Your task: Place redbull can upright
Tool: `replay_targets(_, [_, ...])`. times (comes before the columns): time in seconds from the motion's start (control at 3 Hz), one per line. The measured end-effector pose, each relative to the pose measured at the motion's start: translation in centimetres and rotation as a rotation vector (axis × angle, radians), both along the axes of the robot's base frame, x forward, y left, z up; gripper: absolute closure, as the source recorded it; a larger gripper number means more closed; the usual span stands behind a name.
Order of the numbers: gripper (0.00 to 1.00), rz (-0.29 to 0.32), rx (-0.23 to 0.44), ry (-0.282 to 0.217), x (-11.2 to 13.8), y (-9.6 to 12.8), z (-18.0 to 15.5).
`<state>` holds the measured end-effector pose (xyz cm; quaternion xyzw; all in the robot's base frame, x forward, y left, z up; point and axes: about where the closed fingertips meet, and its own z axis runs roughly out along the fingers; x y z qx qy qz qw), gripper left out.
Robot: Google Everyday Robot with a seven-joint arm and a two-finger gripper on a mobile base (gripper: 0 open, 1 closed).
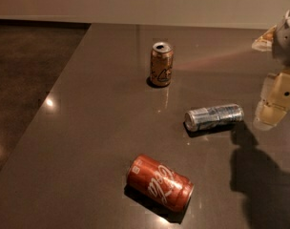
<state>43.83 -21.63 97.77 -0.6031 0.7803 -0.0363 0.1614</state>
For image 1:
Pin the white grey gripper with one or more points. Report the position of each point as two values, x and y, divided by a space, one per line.
286 43

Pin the gold orange soda can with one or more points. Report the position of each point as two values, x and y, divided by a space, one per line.
162 56

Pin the silver blue redbull can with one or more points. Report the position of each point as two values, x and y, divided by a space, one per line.
211 117

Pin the red coca-cola can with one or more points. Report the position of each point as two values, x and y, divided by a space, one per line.
157 181

